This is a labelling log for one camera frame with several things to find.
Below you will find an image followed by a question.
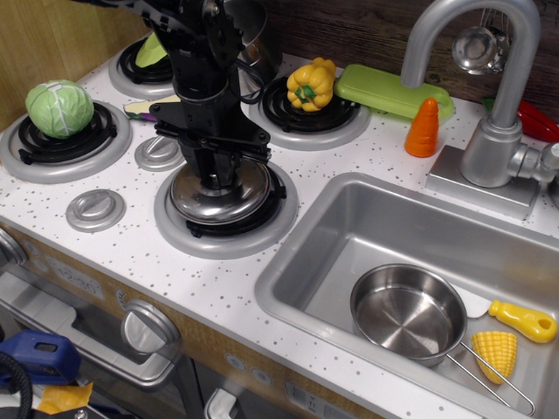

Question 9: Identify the purple toy eggplant half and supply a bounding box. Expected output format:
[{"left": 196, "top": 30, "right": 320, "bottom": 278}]
[{"left": 123, "top": 94, "right": 180, "bottom": 122}]

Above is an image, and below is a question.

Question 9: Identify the light green toy vegetable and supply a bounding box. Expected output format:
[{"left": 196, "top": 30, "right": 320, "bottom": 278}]
[{"left": 135, "top": 33, "right": 168, "bottom": 68}]

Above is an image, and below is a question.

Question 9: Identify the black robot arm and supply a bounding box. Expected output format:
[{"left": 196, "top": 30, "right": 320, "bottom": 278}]
[{"left": 95, "top": 1, "right": 270, "bottom": 189}]

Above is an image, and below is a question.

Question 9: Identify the green plastic cutting board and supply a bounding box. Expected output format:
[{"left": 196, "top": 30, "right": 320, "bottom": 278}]
[{"left": 334, "top": 64, "right": 455, "bottom": 121}]

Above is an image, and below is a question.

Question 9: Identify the black braided cable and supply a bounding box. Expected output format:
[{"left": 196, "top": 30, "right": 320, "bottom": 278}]
[{"left": 0, "top": 350, "right": 34, "bottom": 419}]

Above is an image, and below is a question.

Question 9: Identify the silver stove knob front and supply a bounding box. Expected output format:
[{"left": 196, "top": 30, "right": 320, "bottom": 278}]
[{"left": 66, "top": 189, "right": 126, "bottom": 233}]

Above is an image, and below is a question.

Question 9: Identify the silver toy faucet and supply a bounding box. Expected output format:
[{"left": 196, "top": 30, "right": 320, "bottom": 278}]
[{"left": 401, "top": 1, "right": 558, "bottom": 220}]

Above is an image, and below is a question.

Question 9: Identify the red toy pepper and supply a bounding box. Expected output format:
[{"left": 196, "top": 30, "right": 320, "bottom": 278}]
[{"left": 481, "top": 97, "right": 559, "bottom": 143}]

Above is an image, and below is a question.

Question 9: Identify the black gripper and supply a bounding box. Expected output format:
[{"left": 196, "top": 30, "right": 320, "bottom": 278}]
[{"left": 149, "top": 94, "right": 270, "bottom": 189}]

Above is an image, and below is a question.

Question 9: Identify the yellow handled toy knife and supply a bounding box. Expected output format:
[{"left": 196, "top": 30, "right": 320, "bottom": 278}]
[{"left": 464, "top": 296, "right": 558, "bottom": 343}]

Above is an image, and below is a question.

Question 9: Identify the silver sink basin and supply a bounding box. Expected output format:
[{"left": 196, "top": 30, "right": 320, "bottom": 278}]
[{"left": 255, "top": 174, "right": 558, "bottom": 418}]

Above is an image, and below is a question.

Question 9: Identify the silver stove knob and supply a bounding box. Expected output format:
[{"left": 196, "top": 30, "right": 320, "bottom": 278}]
[
  {"left": 66, "top": 189, "right": 126, "bottom": 233},
  {"left": 135, "top": 135, "right": 184, "bottom": 172}
]

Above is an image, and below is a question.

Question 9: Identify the yellow cloth piece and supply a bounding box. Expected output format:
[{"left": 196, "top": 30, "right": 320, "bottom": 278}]
[{"left": 37, "top": 382, "right": 93, "bottom": 415}]

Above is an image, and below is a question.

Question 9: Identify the steel pot lid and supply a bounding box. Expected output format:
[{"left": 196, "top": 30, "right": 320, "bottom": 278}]
[{"left": 169, "top": 160, "right": 272, "bottom": 225}]

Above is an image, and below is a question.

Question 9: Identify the green toy cabbage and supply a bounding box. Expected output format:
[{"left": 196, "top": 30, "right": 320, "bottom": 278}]
[{"left": 25, "top": 79, "right": 94, "bottom": 139}]

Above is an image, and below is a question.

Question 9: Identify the back left stove burner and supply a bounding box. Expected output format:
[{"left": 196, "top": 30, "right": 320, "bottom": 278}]
[{"left": 108, "top": 38, "right": 174, "bottom": 100}]

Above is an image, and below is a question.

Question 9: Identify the back right stove burner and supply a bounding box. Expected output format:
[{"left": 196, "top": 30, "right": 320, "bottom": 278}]
[{"left": 249, "top": 77, "right": 370, "bottom": 151}]

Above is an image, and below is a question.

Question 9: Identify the hanging steel ladle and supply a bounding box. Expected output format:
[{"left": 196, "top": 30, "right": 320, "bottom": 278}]
[{"left": 452, "top": 9, "right": 512, "bottom": 75}]

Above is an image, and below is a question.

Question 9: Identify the tall steel pot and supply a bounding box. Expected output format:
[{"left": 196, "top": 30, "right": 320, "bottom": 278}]
[{"left": 224, "top": 1, "right": 283, "bottom": 104}]

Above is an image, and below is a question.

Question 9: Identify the silver oven dial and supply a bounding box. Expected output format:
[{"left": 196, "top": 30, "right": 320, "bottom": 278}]
[
  {"left": 0, "top": 229, "right": 28, "bottom": 268},
  {"left": 121, "top": 299, "right": 180, "bottom": 354}
]

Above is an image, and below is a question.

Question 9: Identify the silver stove knob middle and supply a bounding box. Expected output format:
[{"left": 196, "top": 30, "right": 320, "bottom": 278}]
[{"left": 135, "top": 135, "right": 184, "bottom": 172}]

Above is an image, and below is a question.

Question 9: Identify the silver oven door handle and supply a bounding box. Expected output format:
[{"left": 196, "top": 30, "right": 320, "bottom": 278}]
[{"left": 1, "top": 272, "right": 176, "bottom": 391}]

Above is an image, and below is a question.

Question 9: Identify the front left stove burner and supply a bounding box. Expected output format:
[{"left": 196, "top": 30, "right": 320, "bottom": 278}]
[{"left": 1, "top": 101, "right": 132, "bottom": 184}]

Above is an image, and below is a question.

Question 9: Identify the blue clamp tool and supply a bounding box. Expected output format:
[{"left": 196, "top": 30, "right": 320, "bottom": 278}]
[{"left": 1, "top": 329, "right": 81, "bottom": 385}]

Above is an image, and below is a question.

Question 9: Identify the steel saucepan with wire handle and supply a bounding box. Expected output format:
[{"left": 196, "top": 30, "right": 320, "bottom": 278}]
[{"left": 350, "top": 264, "right": 535, "bottom": 416}]

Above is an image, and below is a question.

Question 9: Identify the silver dishwasher handle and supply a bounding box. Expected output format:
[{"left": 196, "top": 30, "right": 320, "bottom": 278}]
[{"left": 204, "top": 388, "right": 238, "bottom": 419}]

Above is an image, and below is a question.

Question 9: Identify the yellow toy corn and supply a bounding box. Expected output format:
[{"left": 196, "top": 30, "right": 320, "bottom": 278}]
[{"left": 470, "top": 331, "right": 518, "bottom": 384}]

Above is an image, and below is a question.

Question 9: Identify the silver left oven dial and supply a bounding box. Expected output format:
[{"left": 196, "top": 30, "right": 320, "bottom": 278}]
[{"left": 0, "top": 229, "right": 28, "bottom": 268}]

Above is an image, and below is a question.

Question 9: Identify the orange toy carrot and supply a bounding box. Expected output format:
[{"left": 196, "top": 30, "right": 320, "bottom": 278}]
[{"left": 404, "top": 98, "right": 439, "bottom": 158}]

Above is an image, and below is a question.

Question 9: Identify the yellow toy bell pepper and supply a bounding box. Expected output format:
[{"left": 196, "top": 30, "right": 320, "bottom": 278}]
[{"left": 286, "top": 58, "right": 336, "bottom": 113}]

